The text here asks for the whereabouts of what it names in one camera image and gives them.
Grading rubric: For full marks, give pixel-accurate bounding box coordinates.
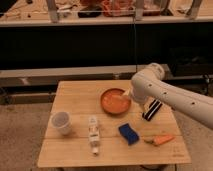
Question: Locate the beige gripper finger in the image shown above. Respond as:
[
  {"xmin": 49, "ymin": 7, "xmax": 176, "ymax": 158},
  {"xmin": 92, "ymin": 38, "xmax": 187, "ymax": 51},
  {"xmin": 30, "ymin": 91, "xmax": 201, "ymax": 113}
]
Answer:
[{"xmin": 122, "ymin": 89, "xmax": 131, "ymax": 97}]

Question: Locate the orange ceramic bowl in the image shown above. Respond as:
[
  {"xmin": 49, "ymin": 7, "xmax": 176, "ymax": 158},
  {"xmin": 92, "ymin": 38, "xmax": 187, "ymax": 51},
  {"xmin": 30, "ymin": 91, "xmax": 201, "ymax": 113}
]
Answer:
[{"xmin": 100, "ymin": 88, "xmax": 131, "ymax": 115}]

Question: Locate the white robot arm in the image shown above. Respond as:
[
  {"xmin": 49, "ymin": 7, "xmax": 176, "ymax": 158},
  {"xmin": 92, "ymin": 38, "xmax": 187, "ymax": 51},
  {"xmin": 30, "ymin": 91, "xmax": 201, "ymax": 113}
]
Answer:
[{"xmin": 123, "ymin": 63, "xmax": 213, "ymax": 130}]

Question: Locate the black white striped block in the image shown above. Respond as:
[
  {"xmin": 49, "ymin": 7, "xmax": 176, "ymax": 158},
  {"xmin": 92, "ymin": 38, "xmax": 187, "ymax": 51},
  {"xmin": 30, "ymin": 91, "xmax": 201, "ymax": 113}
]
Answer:
[{"xmin": 142, "ymin": 99, "xmax": 162, "ymax": 121}]

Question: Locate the blue sponge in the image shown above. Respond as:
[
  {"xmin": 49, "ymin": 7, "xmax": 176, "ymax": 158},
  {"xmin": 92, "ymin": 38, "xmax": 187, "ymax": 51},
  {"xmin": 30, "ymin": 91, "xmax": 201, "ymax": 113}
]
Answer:
[{"xmin": 118, "ymin": 123, "xmax": 139, "ymax": 145}]

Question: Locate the wooden table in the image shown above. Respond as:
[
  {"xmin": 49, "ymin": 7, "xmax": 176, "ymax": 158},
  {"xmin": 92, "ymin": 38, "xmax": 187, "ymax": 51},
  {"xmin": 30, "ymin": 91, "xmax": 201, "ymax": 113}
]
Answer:
[{"xmin": 38, "ymin": 80, "xmax": 191, "ymax": 168}]

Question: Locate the white plastic bottle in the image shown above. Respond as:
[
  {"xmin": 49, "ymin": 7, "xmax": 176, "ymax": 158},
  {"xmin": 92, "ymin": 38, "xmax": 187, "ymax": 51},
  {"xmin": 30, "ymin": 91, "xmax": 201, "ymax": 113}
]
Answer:
[{"xmin": 88, "ymin": 116, "xmax": 100, "ymax": 155}]

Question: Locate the orange carrot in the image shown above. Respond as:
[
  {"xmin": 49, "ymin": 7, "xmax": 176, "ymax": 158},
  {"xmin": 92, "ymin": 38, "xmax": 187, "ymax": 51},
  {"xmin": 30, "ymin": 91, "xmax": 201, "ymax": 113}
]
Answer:
[{"xmin": 144, "ymin": 135, "xmax": 174, "ymax": 146}]

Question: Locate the white paper cup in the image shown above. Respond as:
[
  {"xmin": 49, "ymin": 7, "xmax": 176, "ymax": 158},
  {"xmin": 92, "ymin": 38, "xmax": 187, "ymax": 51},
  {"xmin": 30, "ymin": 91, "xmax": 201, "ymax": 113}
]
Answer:
[{"xmin": 51, "ymin": 112, "xmax": 71, "ymax": 135}]

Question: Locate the background workbench shelf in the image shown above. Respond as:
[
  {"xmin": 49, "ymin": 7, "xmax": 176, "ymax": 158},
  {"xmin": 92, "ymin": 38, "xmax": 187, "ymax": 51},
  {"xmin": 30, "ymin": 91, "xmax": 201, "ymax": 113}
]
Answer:
[{"xmin": 0, "ymin": 0, "xmax": 213, "ymax": 27}]

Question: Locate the grey metal rail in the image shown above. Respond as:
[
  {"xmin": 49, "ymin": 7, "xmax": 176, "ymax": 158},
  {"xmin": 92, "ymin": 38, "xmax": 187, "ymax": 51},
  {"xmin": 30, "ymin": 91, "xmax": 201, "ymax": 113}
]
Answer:
[{"xmin": 0, "ymin": 63, "xmax": 171, "ymax": 88}]

